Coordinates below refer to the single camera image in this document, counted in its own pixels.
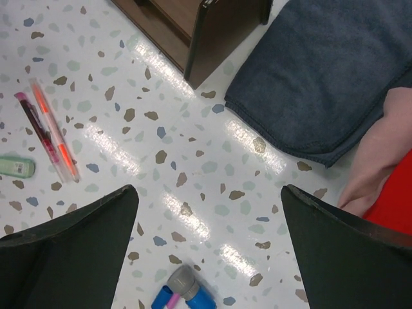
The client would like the dark red clear pen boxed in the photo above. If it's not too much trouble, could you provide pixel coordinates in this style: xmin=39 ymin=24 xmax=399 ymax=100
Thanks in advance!
xmin=14 ymin=92 xmax=59 ymax=164

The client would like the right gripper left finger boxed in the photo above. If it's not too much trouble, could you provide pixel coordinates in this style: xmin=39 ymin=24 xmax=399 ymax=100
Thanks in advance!
xmin=1 ymin=185 xmax=139 ymax=308

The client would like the blue folded towel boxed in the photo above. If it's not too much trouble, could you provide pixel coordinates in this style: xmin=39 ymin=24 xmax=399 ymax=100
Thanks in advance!
xmin=225 ymin=0 xmax=411 ymax=167

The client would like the blue capped white marker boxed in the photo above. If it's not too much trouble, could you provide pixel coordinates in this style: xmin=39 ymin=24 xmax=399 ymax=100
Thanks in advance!
xmin=151 ymin=285 xmax=174 ymax=309

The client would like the red folded cloth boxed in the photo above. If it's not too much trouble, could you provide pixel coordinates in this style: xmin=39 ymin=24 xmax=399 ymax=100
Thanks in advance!
xmin=363 ymin=155 xmax=411 ymax=236

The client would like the green clear correction tape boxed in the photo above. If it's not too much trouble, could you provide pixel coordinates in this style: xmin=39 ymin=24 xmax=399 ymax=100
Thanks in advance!
xmin=0 ymin=156 xmax=35 ymax=179

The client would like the brown wooden desk organizer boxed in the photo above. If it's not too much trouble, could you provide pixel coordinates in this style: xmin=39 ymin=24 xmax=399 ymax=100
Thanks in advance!
xmin=113 ymin=0 xmax=273 ymax=89

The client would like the purple capped white marker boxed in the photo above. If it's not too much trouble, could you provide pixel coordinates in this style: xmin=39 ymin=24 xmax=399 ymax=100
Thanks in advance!
xmin=166 ymin=293 xmax=180 ymax=309

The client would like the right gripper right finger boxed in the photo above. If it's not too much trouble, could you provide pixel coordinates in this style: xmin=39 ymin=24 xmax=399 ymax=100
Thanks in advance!
xmin=281 ymin=185 xmax=411 ymax=308

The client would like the pink cloth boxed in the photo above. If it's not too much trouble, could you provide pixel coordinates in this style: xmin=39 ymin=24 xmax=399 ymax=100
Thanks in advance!
xmin=337 ymin=88 xmax=411 ymax=216

